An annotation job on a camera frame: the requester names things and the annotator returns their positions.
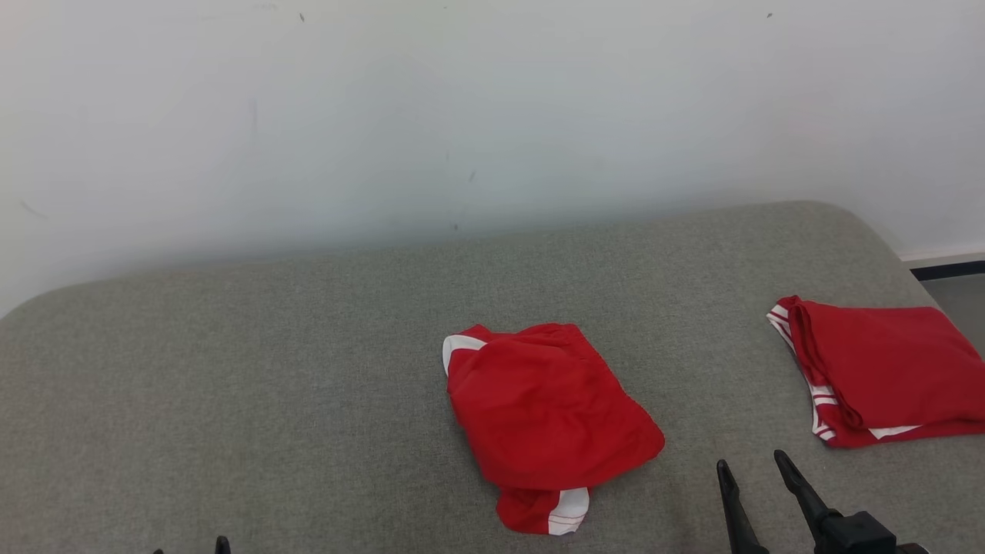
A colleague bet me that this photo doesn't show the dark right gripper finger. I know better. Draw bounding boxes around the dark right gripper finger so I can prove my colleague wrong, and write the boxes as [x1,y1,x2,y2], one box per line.
[773,450,840,543]
[716,459,770,554]

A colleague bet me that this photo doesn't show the red jersey with white sleeves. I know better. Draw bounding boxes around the red jersey with white sleeves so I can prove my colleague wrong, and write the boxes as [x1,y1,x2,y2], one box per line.
[766,295,985,449]

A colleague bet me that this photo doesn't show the red shorts with white stripes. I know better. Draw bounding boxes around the red shorts with white stripes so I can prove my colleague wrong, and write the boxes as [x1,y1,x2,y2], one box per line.
[442,323,666,536]

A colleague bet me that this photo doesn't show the grey fabric sofa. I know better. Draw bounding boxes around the grey fabric sofa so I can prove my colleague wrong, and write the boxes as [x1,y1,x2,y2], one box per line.
[0,200,985,554]

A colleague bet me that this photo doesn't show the white and black baseboard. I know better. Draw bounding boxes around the white and black baseboard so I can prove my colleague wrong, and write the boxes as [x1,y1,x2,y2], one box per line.
[899,250,985,282]

